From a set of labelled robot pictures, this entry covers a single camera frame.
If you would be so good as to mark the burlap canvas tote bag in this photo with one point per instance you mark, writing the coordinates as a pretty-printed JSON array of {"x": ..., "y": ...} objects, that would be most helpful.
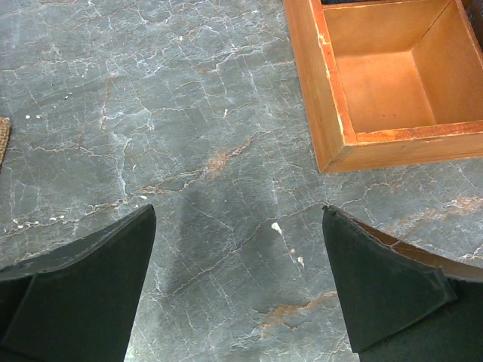
[{"x": 5, "y": 134}]

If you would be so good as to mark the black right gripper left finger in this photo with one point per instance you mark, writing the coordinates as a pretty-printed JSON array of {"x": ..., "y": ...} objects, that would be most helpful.
[{"x": 78, "y": 302}]

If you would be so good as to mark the orange wooden compartment tray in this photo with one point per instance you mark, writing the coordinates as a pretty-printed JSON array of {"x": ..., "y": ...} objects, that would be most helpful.
[{"x": 389, "y": 83}]

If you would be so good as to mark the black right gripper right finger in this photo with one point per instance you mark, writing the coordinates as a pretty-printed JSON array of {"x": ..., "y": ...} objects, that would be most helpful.
[{"x": 400, "y": 302}]

